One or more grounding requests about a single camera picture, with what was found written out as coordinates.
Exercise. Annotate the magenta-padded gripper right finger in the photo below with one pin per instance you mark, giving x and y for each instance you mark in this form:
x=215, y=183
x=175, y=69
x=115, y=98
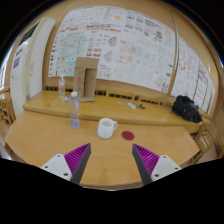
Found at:
x=163, y=165

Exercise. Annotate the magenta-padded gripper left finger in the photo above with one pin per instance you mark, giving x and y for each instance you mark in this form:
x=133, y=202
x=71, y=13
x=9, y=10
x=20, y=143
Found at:
x=60, y=165

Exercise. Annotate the clear plastic water bottle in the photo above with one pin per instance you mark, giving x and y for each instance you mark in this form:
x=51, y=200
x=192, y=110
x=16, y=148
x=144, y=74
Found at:
x=74, y=113

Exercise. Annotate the red-labelled water bottle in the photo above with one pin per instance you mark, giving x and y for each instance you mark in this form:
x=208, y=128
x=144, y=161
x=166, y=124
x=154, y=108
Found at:
x=62, y=88

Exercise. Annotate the flat round red coaster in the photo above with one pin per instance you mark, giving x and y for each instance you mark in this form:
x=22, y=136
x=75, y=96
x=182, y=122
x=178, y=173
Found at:
x=128, y=135

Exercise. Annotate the wooden chair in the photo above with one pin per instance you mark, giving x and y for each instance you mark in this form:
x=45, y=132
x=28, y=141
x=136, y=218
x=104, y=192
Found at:
x=204, y=136
x=6, y=108

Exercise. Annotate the white ceramic mug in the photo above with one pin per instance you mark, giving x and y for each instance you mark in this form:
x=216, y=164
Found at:
x=106, y=128

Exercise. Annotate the black bag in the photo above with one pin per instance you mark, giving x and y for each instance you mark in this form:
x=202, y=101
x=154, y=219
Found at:
x=186, y=108

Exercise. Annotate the small printed card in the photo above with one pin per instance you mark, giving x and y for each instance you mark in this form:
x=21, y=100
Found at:
x=65, y=99
x=53, y=103

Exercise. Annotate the small black device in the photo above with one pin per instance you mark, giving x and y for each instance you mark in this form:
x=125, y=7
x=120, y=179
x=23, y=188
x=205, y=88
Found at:
x=142, y=106

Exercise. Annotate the white marker pen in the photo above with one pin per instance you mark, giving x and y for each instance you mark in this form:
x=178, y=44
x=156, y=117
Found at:
x=131, y=105

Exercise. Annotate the brown cardboard box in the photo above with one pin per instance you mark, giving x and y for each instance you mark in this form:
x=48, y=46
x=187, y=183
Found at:
x=89, y=76

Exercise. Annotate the white wall poster with diagrams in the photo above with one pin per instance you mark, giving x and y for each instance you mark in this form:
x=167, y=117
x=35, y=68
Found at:
x=190, y=73

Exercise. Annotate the large wall poster with map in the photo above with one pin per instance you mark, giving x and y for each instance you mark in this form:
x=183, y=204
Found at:
x=126, y=43

